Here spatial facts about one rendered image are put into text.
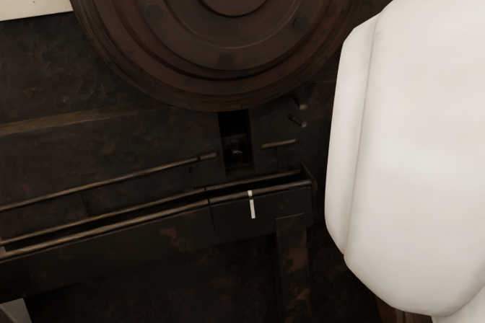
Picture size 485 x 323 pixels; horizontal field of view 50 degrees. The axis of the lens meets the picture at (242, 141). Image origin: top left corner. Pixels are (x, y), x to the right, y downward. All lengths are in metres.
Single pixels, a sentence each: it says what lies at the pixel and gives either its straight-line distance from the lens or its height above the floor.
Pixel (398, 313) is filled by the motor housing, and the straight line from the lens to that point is 1.04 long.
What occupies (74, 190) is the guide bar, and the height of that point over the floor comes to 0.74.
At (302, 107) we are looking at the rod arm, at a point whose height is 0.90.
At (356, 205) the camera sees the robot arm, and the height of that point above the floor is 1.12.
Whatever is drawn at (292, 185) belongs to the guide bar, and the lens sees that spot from 0.98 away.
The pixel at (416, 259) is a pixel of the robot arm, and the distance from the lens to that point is 0.16.
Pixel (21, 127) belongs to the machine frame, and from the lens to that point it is 1.03.
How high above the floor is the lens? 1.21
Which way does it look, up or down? 25 degrees down
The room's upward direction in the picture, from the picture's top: 7 degrees counter-clockwise
